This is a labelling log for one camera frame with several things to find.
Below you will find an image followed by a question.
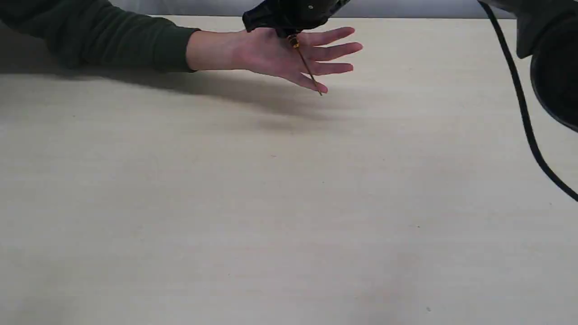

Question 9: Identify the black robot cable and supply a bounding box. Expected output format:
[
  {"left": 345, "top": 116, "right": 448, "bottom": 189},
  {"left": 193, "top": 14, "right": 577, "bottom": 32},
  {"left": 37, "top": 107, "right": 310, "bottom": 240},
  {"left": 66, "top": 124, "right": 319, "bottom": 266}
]
[{"left": 478, "top": 0, "right": 578, "bottom": 202}]

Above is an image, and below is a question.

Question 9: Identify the open bare human hand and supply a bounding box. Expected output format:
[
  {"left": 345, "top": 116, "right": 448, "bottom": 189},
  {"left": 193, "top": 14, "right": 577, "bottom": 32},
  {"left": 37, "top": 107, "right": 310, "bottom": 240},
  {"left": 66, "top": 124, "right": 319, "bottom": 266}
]
[{"left": 233, "top": 27, "right": 363, "bottom": 94}]

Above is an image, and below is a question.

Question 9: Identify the black and gold screwdriver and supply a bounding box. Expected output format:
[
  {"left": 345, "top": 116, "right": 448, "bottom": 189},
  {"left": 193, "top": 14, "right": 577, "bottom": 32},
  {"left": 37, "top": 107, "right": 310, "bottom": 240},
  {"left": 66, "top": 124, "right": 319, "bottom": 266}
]
[{"left": 287, "top": 34, "right": 323, "bottom": 95}]

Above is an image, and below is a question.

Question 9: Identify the forearm in dark green sleeve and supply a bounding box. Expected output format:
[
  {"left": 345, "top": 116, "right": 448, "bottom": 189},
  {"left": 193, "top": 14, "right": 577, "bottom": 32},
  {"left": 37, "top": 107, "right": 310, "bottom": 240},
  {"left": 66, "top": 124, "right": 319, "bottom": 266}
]
[{"left": 1, "top": 0, "right": 244, "bottom": 72}]

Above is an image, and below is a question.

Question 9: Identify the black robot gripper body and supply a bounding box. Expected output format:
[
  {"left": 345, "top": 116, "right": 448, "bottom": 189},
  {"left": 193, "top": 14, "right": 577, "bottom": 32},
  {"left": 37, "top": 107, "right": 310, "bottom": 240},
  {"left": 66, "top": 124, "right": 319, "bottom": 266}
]
[{"left": 242, "top": 0, "right": 349, "bottom": 33}]

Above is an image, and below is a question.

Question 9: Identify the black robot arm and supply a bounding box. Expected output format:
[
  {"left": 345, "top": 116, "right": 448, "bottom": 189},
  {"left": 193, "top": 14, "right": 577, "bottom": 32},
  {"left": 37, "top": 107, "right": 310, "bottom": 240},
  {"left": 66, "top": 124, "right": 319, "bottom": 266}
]
[{"left": 242, "top": 0, "right": 578, "bottom": 131}]

